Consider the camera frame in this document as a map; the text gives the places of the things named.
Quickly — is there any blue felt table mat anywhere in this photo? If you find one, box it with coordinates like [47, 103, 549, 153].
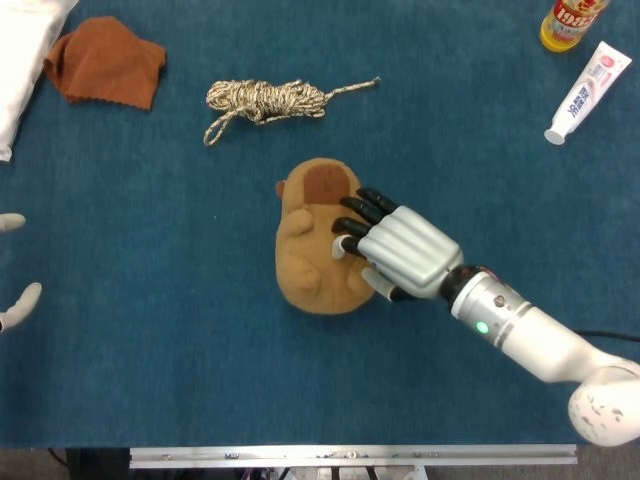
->
[0, 0, 640, 450]

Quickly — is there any white toothpaste tube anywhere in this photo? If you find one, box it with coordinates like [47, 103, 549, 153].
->
[543, 40, 634, 147]

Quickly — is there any aluminium profile rail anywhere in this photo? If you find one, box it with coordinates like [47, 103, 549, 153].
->
[129, 443, 578, 470]

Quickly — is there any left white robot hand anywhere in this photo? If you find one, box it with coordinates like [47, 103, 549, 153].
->
[0, 212, 44, 333]

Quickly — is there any beige braided rope bundle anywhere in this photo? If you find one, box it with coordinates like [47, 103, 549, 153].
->
[203, 76, 382, 148]

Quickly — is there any rust brown cloth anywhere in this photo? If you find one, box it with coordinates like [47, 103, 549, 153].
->
[43, 15, 168, 112]

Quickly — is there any yellow bottle with red label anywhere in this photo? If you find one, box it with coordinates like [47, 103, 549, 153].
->
[539, 0, 612, 54]

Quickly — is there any white folded cloth bag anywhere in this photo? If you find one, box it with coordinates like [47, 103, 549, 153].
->
[0, 0, 80, 164]

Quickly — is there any brown plush toy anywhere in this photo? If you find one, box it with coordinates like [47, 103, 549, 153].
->
[275, 157, 377, 315]

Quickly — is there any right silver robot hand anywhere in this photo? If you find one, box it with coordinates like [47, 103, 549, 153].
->
[331, 187, 465, 304]

